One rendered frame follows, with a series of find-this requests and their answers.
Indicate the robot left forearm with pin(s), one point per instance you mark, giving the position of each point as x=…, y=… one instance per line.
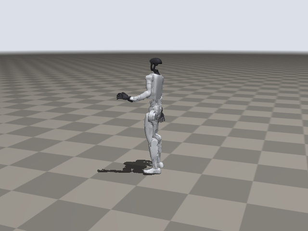
x=140, y=97

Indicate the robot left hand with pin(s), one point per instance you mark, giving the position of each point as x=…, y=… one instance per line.
x=124, y=96

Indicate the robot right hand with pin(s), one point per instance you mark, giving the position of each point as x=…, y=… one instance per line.
x=162, y=117

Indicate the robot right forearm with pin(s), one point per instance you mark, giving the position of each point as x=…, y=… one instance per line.
x=159, y=102

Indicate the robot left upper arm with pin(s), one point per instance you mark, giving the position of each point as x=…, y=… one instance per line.
x=149, y=80

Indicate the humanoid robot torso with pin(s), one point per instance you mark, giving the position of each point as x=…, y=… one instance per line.
x=156, y=93

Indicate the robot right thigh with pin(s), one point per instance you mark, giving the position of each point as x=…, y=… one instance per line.
x=156, y=123

